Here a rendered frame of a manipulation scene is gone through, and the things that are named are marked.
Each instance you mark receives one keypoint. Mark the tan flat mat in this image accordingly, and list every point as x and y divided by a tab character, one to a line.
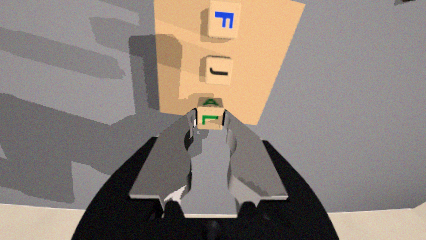
265	30

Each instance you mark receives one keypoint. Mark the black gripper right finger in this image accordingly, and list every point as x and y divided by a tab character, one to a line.
258	173

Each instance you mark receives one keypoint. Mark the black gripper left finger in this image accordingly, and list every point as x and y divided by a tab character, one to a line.
160	171

